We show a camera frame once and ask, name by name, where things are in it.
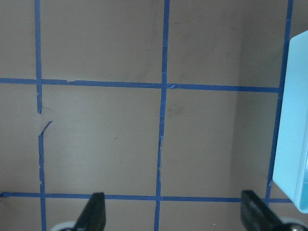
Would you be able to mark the brown paper table cover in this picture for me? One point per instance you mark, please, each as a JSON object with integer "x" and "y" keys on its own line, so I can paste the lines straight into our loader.
{"x": 168, "y": 107}

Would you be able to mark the light blue plastic bin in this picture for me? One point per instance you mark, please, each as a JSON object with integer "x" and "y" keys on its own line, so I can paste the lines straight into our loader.
{"x": 291, "y": 161}

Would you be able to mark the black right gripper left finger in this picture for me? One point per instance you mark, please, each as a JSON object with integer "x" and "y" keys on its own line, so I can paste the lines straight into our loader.
{"x": 93, "y": 216}

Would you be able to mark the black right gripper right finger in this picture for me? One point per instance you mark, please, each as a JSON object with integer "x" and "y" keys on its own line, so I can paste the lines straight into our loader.
{"x": 256, "y": 215}

